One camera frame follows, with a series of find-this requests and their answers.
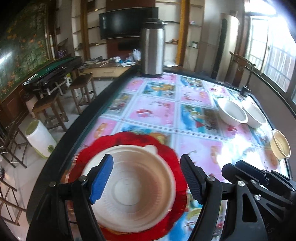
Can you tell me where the white plastic bag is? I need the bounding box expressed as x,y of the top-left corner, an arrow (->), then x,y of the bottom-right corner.
132,49 -> 141,62

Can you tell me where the cream ribbed bowl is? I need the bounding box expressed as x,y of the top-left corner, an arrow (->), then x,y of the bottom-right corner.
82,145 -> 176,232
270,129 -> 291,160

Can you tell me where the wooden stool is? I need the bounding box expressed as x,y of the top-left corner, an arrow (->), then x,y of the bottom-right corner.
70,72 -> 97,114
32,92 -> 69,132

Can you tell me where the white green bin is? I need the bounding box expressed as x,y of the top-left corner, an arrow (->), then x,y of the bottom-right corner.
25,120 -> 57,159

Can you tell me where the colourful fruit tablecloth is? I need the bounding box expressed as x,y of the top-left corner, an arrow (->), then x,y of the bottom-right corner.
62,71 -> 292,241

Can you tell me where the black television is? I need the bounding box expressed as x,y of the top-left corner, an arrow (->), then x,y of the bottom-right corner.
99,7 -> 159,40

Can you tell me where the steel thermos flask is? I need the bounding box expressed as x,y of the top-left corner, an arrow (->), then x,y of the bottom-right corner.
140,18 -> 166,78

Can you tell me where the white paper bowl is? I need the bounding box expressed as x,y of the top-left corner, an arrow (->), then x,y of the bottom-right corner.
242,101 -> 267,129
217,97 -> 248,127

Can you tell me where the green mahjong table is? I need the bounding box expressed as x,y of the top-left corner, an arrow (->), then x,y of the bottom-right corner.
22,56 -> 82,92

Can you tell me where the dark wooden side chair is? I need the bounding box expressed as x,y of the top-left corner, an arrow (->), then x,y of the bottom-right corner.
1,121 -> 32,169

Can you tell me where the wooden armchair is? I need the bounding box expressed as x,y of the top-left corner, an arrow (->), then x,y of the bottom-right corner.
224,51 -> 256,88

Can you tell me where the white standing air conditioner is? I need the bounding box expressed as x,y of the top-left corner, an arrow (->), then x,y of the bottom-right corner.
211,13 -> 240,82

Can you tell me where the flower landscape painting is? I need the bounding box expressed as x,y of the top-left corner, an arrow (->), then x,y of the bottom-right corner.
1,2 -> 52,101

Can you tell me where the small black table clamp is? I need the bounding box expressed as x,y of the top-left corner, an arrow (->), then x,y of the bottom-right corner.
240,85 -> 251,98

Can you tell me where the small red glass plate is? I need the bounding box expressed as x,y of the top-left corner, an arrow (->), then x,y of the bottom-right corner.
68,132 -> 187,240

